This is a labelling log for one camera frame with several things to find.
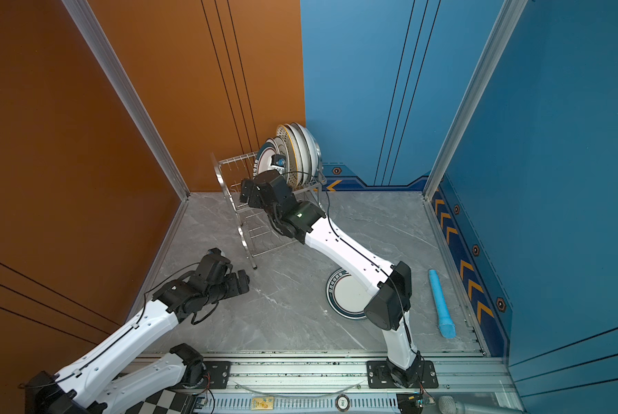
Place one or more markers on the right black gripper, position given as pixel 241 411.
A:
pixel 247 186

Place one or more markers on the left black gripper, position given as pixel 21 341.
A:
pixel 236 288

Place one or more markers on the white plate grey pattern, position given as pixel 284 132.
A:
pixel 281 148

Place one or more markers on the chrome wire dish rack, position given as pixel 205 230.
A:
pixel 255 227

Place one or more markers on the white plate dark rim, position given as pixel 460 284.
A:
pixel 346 295
pixel 264 158

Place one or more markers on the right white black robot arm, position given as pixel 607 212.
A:
pixel 388 285

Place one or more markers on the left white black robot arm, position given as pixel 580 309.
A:
pixel 95 382

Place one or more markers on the large white plate black rim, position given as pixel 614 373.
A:
pixel 310 153

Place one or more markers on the yellow rim dotted plate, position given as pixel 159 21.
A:
pixel 294 167

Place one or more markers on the black white checkerboard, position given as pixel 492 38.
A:
pixel 164 402

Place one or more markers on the light blue toy microphone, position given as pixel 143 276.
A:
pixel 445 323

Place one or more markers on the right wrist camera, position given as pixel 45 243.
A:
pixel 279 163

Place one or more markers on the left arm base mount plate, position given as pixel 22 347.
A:
pixel 215 375

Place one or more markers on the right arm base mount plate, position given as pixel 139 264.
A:
pixel 379 375

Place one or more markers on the aluminium front rail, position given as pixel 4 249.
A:
pixel 336 382

